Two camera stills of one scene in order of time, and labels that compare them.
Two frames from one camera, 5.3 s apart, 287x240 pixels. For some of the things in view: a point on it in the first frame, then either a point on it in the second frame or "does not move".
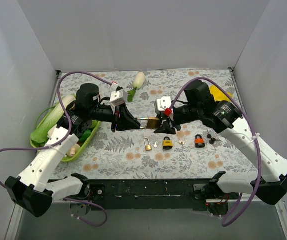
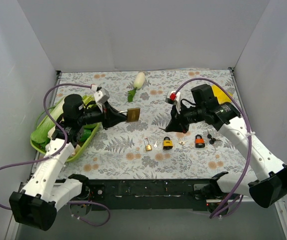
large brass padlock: x=153 y=122 -> x=132 y=114
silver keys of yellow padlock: x=181 y=142 does not move
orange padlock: x=199 y=142 does not move
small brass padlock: x=148 y=147 does not move
